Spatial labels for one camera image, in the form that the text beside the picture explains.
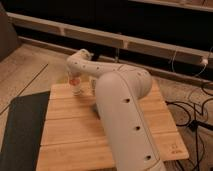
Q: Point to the dark grey floor mat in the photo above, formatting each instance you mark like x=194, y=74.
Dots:
x=23, y=132

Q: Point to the clear small bottle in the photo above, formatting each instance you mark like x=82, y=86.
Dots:
x=92, y=82

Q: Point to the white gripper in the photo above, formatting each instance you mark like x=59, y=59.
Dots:
x=72, y=73

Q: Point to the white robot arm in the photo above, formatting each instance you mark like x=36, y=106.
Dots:
x=118, y=89

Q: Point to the wooden shelf rail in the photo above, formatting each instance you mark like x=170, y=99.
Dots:
x=139, y=45

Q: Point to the black stand leg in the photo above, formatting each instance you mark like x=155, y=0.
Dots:
x=95, y=55

